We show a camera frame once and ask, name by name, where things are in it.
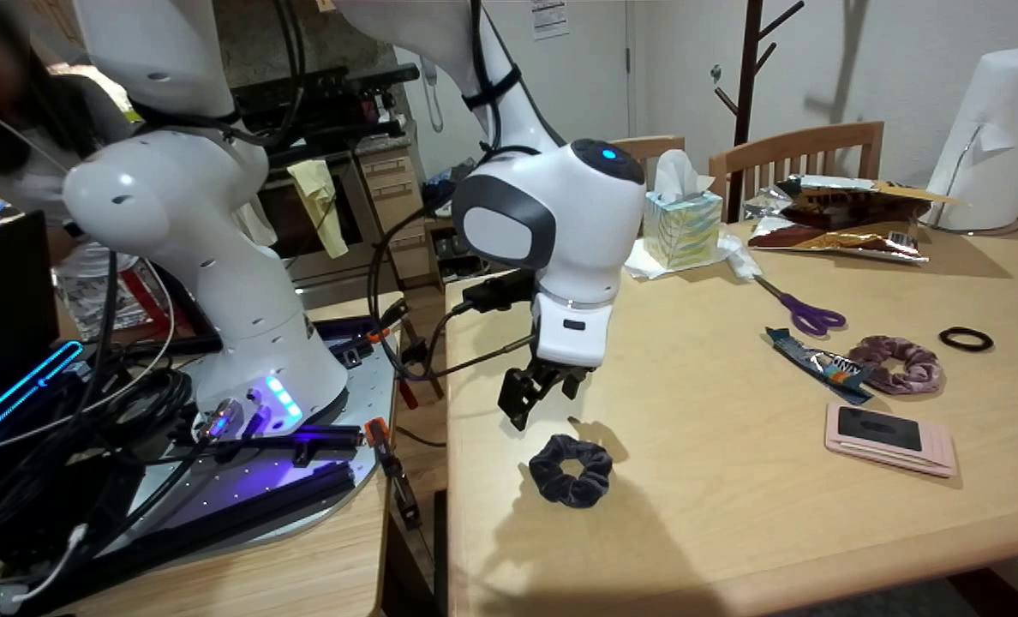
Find purple scrunchie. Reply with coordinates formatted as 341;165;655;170
846;335;944;394

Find blue patterned tissue box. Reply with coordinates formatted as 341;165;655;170
645;150;721;266

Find white electric water boiler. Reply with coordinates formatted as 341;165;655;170
927;47;1018;234

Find left orange black clamp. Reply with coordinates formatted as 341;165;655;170
364;418;423;527

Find purple handled scissors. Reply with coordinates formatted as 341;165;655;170
732;251;846;335

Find dark gray scrunchie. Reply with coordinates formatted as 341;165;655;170
527;435;614;507

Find black coat stand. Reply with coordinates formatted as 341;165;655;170
709;0;808;225

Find pink framed small device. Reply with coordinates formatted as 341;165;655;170
824;405;958;479

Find black monitor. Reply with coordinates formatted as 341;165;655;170
0;211;59;398

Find black hair tie ring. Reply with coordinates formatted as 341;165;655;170
937;322;998;357

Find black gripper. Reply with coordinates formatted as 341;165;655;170
494;289;619;435

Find light wooden chair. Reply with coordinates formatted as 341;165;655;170
709;121;886;223

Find round metal robot base plate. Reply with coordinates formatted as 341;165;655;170
117;317;396;547

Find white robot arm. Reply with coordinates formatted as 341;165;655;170
67;0;645;440

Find white paper napkin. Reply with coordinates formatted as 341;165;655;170
624;234;744;282

